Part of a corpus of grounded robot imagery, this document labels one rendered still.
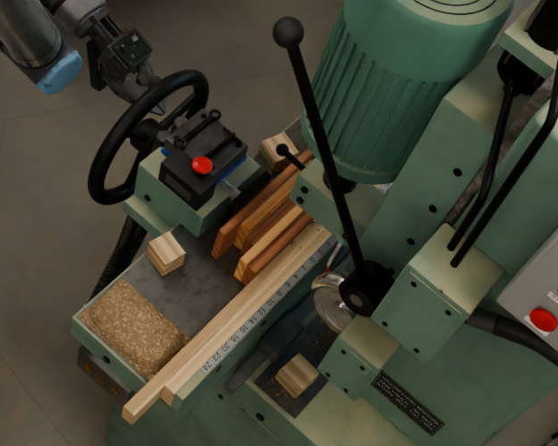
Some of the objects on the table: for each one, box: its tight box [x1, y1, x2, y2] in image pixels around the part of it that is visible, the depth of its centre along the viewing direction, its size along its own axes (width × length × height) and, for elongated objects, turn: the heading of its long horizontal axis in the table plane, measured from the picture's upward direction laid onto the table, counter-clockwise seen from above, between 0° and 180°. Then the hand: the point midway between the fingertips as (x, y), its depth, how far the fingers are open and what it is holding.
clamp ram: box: [218, 171, 272, 228], centre depth 153 cm, size 9×8×9 cm
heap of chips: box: [79, 278, 191, 381], centre depth 142 cm, size 9×14×4 cm, turn 43°
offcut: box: [146, 232, 186, 276], centre depth 149 cm, size 4×4×4 cm
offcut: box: [258, 132, 298, 174], centre depth 162 cm, size 4×5×4 cm
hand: (158, 110), depth 183 cm, fingers closed
